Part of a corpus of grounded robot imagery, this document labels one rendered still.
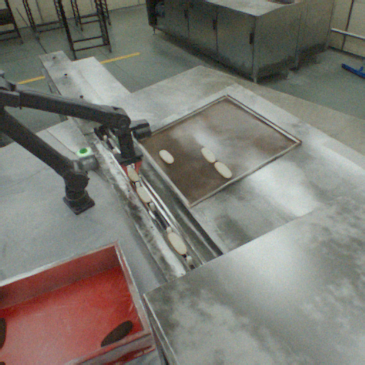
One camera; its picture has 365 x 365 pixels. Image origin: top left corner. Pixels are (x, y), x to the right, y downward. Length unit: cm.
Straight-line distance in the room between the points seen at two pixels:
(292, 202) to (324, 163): 21
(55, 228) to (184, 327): 94
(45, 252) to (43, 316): 25
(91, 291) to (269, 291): 71
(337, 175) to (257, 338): 87
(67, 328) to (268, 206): 70
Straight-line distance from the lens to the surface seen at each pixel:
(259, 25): 380
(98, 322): 102
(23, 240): 132
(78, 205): 133
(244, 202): 114
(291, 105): 194
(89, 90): 204
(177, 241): 109
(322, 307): 46
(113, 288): 106
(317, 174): 122
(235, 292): 45
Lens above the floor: 169
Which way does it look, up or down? 40 degrees down
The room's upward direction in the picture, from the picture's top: 6 degrees counter-clockwise
